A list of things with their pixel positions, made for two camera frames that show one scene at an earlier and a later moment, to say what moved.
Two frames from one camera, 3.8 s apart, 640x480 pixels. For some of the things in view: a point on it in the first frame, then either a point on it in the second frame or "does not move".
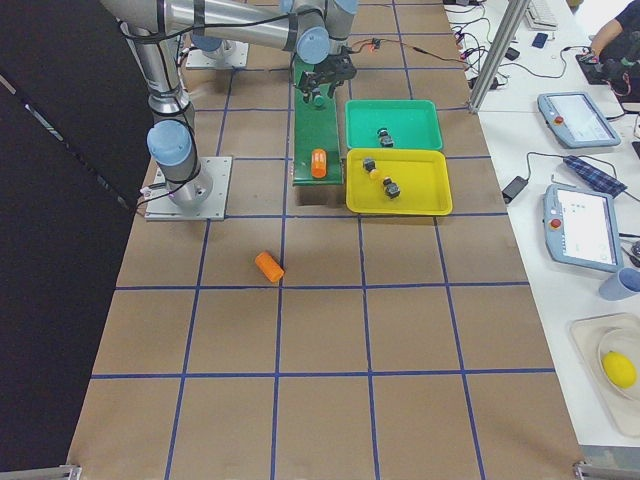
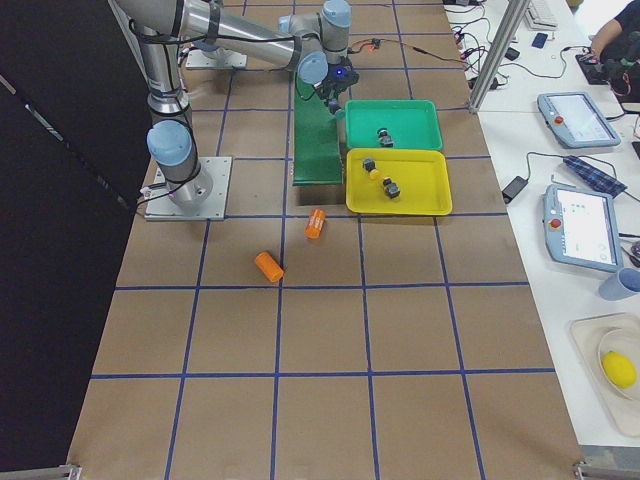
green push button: [385, 139] does not move
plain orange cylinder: [270, 266] does not move
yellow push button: [392, 189] does not move
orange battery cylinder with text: [319, 163] to [314, 224]
